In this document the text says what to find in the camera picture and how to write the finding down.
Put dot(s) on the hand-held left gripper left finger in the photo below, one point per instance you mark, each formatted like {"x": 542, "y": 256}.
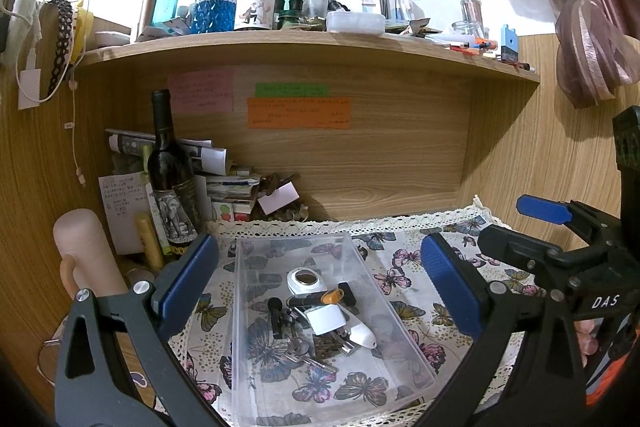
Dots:
{"x": 187, "y": 277}

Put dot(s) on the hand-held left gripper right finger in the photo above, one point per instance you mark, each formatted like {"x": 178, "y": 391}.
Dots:
{"x": 450, "y": 287}

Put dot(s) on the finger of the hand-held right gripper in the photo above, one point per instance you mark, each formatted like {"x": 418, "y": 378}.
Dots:
{"x": 520, "y": 252}
{"x": 542, "y": 208}

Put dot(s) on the clear plastic box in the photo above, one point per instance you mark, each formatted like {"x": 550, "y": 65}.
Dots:
{"x": 390, "y": 357}

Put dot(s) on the small black bottle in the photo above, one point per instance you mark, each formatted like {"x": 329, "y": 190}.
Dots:
{"x": 275, "y": 317}

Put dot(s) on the white pointed plastic piece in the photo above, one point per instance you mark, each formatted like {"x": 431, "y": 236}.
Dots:
{"x": 362, "y": 336}

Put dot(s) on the small black block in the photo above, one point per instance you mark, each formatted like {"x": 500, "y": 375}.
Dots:
{"x": 347, "y": 294}

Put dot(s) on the silver metal cylinder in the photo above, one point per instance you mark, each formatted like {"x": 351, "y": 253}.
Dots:
{"x": 346, "y": 348}

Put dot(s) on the white rectangular case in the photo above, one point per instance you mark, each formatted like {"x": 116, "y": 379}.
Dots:
{"x": 327, "y": 319}

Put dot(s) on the black tube orange cap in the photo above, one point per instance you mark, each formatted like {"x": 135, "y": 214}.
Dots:
{"x": 320, "y": 298}

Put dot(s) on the bunch of keys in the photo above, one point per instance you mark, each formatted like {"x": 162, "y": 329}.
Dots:
{"x": 307, "y": 354}

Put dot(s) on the person's right hand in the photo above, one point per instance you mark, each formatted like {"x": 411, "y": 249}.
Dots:
{"x": 587, "y": 344}

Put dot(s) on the small round mirror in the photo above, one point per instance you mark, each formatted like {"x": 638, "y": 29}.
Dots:
{"x": 141, "y": 277}

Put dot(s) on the butterfly print lace cloth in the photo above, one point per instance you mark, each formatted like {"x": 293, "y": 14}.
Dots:
{"x": 400, "y": 277}

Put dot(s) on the pale yellow tube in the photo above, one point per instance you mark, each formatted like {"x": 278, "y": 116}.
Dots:
{"x": 150, "y": 242}

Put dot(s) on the dark wine bottle elephant label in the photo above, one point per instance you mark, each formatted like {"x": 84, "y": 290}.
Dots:
{"x": 172, "y": 187}

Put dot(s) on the handwritten white note sheet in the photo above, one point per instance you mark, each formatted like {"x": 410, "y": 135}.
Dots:
{"x": 120, "y": 212}

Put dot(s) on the orange cloth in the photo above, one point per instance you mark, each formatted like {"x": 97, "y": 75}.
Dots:
{"x": 607, "y": 382}

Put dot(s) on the cream cylindrical bottle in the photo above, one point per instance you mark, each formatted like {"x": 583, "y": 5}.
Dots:
{"x": 85, "y": 247}

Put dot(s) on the blue butterfly sticker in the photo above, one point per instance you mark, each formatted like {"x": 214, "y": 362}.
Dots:
{"x": 139, "y": 378}

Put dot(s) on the heap of small coins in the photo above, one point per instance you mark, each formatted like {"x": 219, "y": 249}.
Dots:
{"x": 287, "y": 213}

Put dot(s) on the blank white card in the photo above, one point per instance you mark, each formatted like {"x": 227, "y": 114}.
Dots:
{"x": 278, "y": 199}

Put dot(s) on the rolled printed magazine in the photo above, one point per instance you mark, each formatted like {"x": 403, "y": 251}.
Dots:
{"x": 135, "y": 142}

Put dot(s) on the blue card pack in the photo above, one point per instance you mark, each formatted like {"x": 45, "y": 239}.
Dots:
{"x": 510, "y": 44}

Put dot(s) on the orange and white pens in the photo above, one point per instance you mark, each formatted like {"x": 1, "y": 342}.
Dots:
{"x": 475, "y": 44}

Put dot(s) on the pink sticky note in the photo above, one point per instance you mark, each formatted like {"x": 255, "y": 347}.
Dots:
{"x": 201, "y": 90}

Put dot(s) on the small empty glass jar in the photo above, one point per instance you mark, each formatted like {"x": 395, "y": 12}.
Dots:
{"x": 462, "y": 31}

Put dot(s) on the orange sticky note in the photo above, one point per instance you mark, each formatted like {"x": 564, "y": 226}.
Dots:
{"x": 299, "y": 113}

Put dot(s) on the tall clear jar of sticks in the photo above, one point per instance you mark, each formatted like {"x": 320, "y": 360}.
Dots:
{"x": 474, "y": 14}

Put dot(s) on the green sticky note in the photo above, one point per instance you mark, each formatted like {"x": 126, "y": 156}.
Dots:
{"x": 290, "y": 90}

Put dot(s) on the white lidded plastic box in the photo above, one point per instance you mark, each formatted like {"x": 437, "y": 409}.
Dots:
{"x": 356, "y": 22}

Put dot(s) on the cardboard tube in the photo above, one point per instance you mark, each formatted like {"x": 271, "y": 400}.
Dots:
{"x": 146, "y": 14}

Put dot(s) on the wooden shelf board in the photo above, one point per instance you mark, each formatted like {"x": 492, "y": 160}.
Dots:
{"x": 320, "y": 44}

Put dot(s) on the yellow hanging pouch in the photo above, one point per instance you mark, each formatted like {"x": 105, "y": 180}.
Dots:
{"x": 82, "y": 29}

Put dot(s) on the faceted blue glass bottle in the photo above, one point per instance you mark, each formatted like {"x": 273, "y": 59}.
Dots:
{"x": 215, "y": 9}

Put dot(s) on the black lace headband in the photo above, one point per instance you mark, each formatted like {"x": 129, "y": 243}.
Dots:
{"x": 62, "y": 37}

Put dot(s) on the dark ink bottle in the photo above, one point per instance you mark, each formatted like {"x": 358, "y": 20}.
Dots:
{"x": 291, "y": 16}

